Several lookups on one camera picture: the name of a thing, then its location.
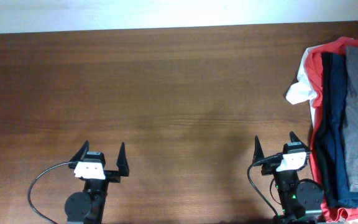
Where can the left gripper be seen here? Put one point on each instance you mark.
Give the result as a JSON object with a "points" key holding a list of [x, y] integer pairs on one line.
{"points": [[112, 176]]}

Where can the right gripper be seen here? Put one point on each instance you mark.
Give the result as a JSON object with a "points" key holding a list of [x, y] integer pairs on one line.
{"points": [[268, 168]]}

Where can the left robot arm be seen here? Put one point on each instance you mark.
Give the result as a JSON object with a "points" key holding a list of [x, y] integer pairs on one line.
{"points": [[87, 206]]}

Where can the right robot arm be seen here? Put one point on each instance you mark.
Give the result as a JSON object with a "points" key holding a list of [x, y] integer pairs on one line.
{"points": [[300, 199]]}

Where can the black folded garment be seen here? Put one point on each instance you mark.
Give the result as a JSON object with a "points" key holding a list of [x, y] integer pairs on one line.
{"points": [[323, 140]]}

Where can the white folded garment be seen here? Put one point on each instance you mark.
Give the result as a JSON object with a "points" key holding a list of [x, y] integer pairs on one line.
{"points": [[302, 90]]}

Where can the navy blue folded garment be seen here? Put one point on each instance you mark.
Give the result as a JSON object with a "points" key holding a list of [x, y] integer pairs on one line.
{"points": [[335, 92]]}

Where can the red folded garment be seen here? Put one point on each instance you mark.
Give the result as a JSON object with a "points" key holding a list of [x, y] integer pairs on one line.
{"points": [[314, 68]]}

